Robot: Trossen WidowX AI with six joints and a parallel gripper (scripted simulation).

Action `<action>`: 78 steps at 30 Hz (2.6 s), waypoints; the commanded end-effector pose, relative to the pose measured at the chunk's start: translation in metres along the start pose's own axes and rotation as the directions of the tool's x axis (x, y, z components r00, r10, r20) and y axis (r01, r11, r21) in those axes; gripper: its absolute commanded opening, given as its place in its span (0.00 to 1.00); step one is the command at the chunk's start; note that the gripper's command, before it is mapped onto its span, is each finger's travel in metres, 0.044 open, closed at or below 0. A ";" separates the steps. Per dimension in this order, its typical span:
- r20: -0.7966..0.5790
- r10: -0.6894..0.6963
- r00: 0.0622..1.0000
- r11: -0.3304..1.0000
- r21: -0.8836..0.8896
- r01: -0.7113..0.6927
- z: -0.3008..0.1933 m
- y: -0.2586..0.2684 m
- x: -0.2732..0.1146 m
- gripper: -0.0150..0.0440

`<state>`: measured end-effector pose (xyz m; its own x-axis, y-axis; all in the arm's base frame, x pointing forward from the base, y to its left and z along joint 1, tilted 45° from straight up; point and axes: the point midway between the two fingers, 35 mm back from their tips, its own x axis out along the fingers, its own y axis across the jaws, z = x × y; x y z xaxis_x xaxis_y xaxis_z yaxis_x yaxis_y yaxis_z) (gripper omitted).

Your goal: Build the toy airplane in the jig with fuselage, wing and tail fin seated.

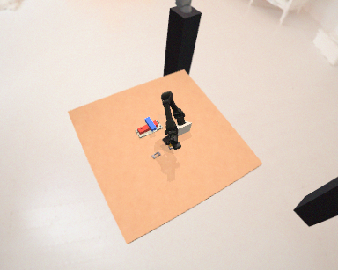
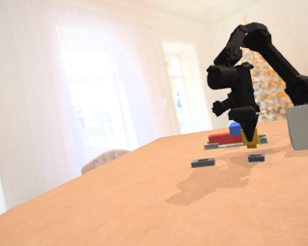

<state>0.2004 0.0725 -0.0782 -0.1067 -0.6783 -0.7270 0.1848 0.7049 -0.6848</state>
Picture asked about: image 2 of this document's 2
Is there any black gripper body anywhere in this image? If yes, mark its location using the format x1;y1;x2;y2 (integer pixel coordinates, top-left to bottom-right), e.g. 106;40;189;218
228;85;260;120

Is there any orange rectangular block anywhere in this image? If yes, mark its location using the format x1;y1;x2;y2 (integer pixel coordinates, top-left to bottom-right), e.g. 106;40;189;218
241;127;259;148

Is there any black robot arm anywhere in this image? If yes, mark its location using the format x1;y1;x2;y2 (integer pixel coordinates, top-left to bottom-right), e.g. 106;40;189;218
206;22;308;117

